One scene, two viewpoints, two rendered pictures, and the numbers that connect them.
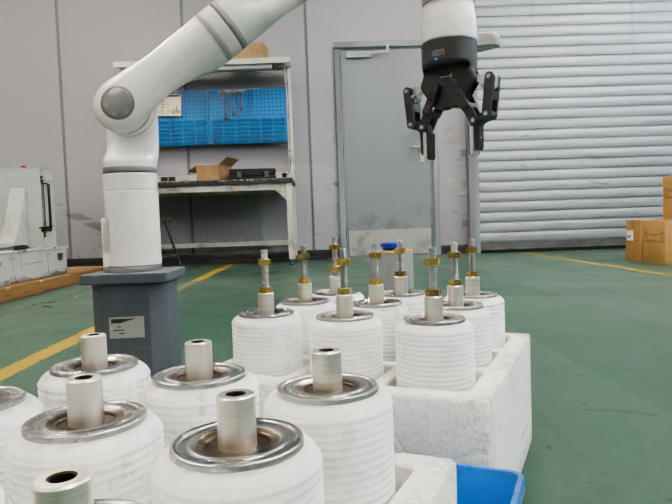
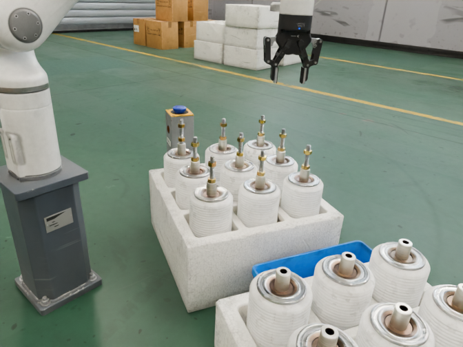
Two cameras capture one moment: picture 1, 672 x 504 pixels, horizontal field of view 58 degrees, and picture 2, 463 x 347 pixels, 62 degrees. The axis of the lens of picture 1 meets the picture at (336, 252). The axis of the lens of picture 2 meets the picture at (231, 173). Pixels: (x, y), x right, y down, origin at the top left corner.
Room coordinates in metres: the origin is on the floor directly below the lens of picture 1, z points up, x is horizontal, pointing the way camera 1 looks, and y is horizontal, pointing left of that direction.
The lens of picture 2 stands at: (0.30, 0.62, 0.65)
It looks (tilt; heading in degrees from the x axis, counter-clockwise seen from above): 25 degrees down; 312
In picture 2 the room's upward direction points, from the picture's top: 3 degrees clockwise
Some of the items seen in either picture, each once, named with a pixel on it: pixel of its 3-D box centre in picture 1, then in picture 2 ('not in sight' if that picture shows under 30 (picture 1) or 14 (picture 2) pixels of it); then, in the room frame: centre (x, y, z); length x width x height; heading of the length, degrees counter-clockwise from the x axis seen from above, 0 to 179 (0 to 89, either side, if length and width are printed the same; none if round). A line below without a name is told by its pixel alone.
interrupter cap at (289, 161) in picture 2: (455, 306); (280, 160); (0.83, -0.16, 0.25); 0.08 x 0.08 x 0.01
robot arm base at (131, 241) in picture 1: (133, 222); (30, 131); (1.07, 0.36, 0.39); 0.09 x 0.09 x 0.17; 1
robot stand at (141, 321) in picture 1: (139, 353); (49, 231); (1.07, 0.36, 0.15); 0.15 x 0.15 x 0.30; 1
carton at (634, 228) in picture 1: (652, 239); (149, 31); (4.48, -2.36, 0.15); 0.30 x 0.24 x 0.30; 90
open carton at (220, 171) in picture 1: (213, 171); not in sight; (5.64, 1.11, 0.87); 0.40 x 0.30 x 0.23; 77
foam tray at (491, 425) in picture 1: (379, 411); (235, 219); (0.88, -0.06, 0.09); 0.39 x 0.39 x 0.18; 66
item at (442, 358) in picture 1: (435, 393); (299, 211); (0.73, -0.12, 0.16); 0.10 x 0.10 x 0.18
